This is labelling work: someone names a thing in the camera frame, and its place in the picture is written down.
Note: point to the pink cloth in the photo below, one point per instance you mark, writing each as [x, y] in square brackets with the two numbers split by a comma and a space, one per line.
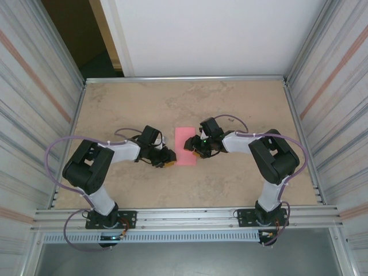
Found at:
[184, 143]

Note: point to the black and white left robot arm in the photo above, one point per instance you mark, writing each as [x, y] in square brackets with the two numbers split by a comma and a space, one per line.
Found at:
[86, 169]

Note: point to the wide aluminium mounting rail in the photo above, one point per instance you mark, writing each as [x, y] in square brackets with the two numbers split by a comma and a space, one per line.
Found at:
[187, 215]

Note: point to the long aluminium table edge rail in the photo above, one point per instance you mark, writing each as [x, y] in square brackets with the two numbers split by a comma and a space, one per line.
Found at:
[187, 79]

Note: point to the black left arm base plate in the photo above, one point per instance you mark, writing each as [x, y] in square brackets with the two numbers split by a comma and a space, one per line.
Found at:
[129, 220]

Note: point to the aluminium table side rail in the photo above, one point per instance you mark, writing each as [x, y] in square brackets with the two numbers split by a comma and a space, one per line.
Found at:
[296, 115]
[77, 115]

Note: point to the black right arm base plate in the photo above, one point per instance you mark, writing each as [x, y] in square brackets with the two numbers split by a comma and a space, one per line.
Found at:
[244, 218]

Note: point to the aluminium corner post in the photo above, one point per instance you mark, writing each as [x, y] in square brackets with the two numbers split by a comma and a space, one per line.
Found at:
[312, 43]
[59, 43]

